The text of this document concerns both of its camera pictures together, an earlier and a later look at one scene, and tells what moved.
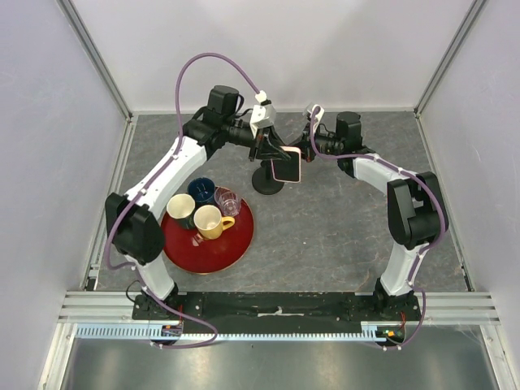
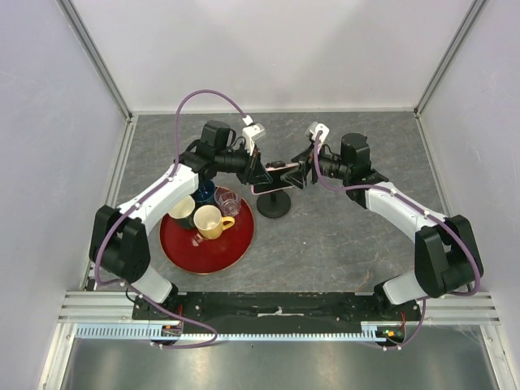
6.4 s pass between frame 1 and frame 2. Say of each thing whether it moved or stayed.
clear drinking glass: stayed
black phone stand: moved
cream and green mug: stayed
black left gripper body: moved
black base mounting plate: stayed
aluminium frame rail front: stayed
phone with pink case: moved
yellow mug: stayed
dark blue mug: stayed
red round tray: stayed
